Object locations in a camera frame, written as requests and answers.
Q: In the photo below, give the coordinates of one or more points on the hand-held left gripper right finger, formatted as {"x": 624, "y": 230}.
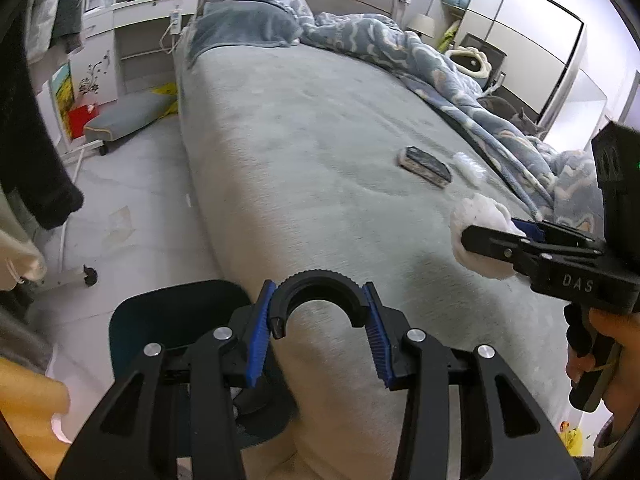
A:
{"x": 380, "y": 350}

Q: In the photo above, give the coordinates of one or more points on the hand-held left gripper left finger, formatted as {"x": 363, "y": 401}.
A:
{"x": 257, "y": 345}

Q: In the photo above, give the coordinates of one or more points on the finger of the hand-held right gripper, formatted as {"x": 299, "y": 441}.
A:
{"x": 492, "y": 245}
{"x": 532, "y": 230}

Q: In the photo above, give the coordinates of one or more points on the fluffy white tissue wad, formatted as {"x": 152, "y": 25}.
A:
{"x": 480, "y": 212}

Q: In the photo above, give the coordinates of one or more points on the clear plastic wrap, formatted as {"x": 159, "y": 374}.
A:
{"x": 467, "y": 166}

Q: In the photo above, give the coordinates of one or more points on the dark teal waste bin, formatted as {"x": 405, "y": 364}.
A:
{"x": 165, "y": 315}

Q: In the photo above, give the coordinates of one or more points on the black rectangular packet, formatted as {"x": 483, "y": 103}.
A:
{"x": 424, "y": 165}

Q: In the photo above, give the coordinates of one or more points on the person's right forearm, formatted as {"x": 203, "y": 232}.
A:
{"x": 607, "y": 437}

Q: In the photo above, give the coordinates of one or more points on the person's right hand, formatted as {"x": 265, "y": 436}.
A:
{"x": 627, "y": 375}

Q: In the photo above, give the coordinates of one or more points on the grey cat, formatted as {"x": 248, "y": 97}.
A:
{"x": 505, "y": 110}

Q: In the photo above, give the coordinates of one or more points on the white and green cat bed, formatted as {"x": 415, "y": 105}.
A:
{"x": 467, "y": 62}

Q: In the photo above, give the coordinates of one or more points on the bed with grey-green sheet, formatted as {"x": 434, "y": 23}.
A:
{"x": 325, "y": 160}

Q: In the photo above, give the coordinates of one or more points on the black office chair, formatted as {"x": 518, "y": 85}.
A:
{"x": 482, "y": 42}

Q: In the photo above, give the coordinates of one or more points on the blue patterned fleece blanket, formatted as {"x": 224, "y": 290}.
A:
{"x": 425, "y": 60}

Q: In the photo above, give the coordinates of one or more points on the white clothes rack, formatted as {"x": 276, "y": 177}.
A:
{"x": 70, "y": 278}

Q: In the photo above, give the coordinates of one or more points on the white and grey wardrobe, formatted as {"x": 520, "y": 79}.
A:
{"x": 520, "y": 25}

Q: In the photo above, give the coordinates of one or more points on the yellow-green cloth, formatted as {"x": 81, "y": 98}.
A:
{"x": 447, "y": 35}

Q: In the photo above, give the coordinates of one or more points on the bedside lamp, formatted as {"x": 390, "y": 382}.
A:
{"x": 421, "y": 24}

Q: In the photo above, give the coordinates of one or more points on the olive-grey knit cardigan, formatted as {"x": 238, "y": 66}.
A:
{"x": 25, "y": 330}

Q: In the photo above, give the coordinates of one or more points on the cream coat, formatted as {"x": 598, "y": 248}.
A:
{"x": 17, "y": 250}

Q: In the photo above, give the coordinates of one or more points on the grey cushioned stool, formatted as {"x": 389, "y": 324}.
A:
{"x": 127, "y": 115}

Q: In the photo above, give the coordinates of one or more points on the yellow plastic bag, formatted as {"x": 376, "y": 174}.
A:
{"x": 165, "y": 91}

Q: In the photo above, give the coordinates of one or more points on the black fuzzy garment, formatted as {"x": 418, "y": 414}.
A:
{"x": 30, "y": 135}

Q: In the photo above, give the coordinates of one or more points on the yellow-green picture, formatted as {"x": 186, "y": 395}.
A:
{"x": 62, "y": 100}

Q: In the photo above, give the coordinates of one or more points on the blue-grey pillow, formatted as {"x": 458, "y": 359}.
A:
{"x": 245, "y": 25}

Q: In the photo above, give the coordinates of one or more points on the white power strip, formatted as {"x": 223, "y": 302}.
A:
{"x": 174, "y": 22}

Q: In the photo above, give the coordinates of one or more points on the white dressing table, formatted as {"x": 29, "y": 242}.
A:
{"x": 100, "y": 50}

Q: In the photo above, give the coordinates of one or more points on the dark grey knit vest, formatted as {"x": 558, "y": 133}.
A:
{"x": 72, "y": 5}

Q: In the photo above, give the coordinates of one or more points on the white ribbed garment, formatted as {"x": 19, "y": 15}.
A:
{"x": 42, "y": 15}

